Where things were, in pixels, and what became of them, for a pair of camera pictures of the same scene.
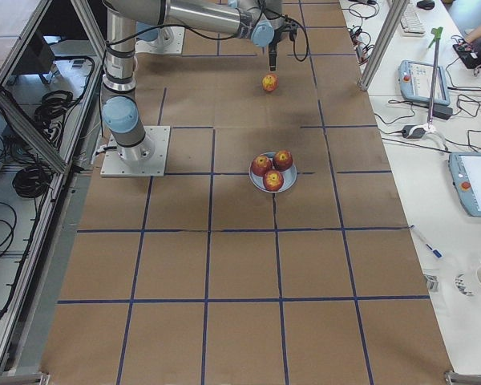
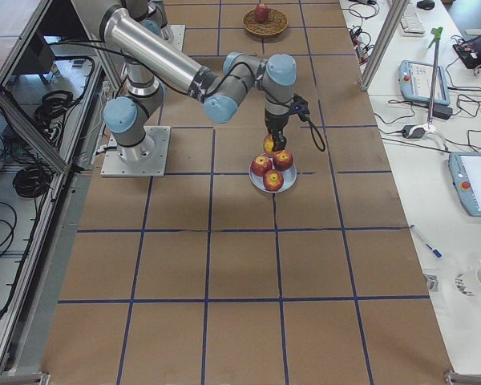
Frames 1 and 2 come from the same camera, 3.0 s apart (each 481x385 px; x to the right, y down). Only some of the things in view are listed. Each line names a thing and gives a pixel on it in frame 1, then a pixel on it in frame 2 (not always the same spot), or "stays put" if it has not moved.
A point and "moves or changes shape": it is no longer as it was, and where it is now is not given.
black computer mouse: [426, 5] stays put
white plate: [289, 175] stays put
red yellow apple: [270, 82] moves or changes shape
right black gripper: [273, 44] to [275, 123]
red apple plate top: [260, 164] stays put
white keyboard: [411, 22] stays put
